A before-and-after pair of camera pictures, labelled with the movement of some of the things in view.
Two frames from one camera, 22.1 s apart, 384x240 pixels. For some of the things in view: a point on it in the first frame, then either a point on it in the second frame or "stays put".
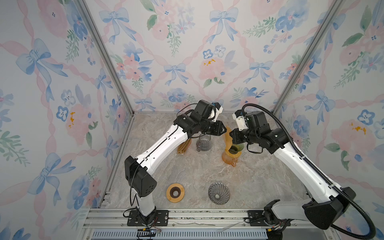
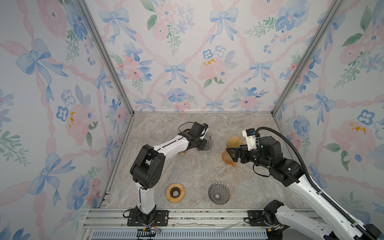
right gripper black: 234,134 -> 244,151
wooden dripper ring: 175,193 stays put
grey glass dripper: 219,193 stays put
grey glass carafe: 204,143 stays put
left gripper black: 219,129 -> 204,142
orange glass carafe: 230,158 stays put
